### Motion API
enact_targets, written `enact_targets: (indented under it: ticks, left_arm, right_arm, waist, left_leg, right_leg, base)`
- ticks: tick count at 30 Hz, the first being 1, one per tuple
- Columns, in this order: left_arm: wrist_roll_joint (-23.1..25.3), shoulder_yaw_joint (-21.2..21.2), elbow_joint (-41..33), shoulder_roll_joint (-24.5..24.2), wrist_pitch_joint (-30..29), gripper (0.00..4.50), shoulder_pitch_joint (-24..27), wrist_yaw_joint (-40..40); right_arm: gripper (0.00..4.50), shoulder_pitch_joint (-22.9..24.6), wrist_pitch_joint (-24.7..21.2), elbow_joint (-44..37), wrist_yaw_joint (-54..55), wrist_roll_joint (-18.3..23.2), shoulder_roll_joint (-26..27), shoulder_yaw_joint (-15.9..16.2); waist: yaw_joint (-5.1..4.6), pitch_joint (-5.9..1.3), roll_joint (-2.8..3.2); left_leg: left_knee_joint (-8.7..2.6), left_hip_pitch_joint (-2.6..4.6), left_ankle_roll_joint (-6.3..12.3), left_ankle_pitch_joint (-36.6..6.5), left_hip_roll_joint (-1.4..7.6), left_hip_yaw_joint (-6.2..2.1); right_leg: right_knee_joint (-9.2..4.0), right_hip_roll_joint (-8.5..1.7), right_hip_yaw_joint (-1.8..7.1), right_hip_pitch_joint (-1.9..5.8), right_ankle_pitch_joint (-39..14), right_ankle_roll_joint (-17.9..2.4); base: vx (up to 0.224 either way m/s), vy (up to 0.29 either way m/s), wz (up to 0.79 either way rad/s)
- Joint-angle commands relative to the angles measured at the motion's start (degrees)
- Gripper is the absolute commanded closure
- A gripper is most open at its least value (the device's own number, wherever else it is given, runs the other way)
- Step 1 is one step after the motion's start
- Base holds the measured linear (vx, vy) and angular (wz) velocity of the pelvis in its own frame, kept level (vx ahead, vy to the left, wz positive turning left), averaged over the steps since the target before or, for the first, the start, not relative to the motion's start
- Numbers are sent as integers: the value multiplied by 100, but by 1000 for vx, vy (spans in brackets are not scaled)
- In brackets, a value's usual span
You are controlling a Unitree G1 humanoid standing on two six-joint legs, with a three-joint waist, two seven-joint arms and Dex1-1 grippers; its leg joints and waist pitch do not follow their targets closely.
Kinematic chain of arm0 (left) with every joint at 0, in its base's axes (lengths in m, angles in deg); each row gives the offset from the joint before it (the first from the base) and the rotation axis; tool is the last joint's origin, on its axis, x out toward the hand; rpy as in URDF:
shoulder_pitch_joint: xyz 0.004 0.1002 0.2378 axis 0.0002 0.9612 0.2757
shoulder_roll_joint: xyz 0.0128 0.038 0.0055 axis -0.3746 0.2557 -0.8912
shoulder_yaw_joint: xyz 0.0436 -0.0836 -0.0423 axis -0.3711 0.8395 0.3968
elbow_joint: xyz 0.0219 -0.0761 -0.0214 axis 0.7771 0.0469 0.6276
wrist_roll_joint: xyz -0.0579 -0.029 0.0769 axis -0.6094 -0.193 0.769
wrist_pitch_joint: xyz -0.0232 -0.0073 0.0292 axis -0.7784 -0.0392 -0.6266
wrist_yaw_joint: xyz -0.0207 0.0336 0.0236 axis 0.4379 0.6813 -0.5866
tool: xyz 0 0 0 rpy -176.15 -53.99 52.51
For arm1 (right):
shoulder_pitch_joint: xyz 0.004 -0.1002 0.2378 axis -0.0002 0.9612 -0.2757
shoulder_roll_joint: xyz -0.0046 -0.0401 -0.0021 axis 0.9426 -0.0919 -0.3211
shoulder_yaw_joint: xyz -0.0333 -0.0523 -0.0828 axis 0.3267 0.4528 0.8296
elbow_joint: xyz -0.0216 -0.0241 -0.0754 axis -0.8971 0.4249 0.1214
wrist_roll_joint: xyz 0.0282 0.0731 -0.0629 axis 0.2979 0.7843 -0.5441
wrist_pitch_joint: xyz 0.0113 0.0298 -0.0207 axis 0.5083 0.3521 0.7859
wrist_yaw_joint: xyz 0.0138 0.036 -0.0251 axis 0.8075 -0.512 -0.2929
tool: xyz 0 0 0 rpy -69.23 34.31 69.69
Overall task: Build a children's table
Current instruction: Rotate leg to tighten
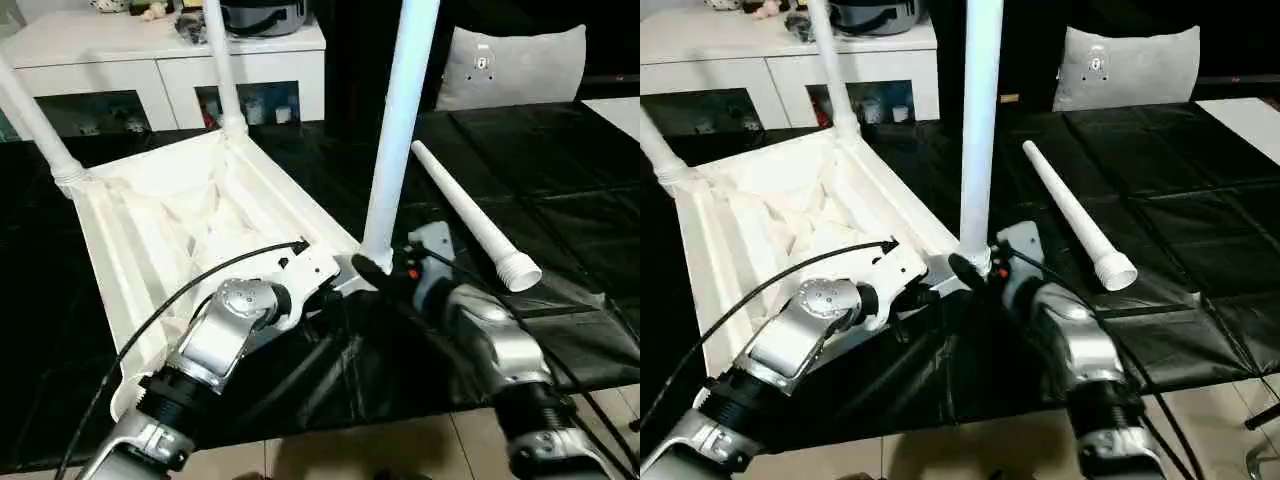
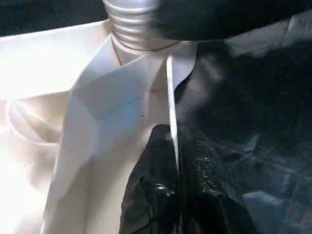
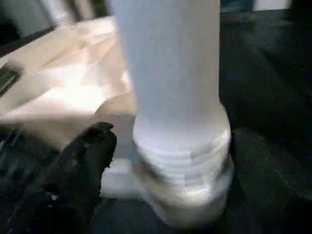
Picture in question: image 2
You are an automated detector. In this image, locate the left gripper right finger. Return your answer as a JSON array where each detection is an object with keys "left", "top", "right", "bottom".
[{"left": 178, "top": 128, "right": 257, "bottom": 234}]

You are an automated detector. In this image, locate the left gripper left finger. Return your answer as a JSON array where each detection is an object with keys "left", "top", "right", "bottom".
[{"left": 119, "top": 123, "right": 183, "bottom": 234}]

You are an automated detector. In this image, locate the black work mat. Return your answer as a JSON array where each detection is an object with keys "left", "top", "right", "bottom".
[{"left": 0, "top": 0, "right": 312, "bottom": 234}]

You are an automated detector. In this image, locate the white plastic table leg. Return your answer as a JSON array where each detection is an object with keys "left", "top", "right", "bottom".
[{"left": 102, "top": 0, "right": 182, "bottom": 52}]

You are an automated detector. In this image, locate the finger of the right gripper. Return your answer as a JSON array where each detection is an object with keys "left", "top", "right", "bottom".
[{"left": 150, "top": 0, "right": 312, "bottom": 42}]

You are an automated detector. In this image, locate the white plastic table top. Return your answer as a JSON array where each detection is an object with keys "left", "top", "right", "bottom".
[{"left": 0, "top": 19, "right": 197, "bottom": 234}]

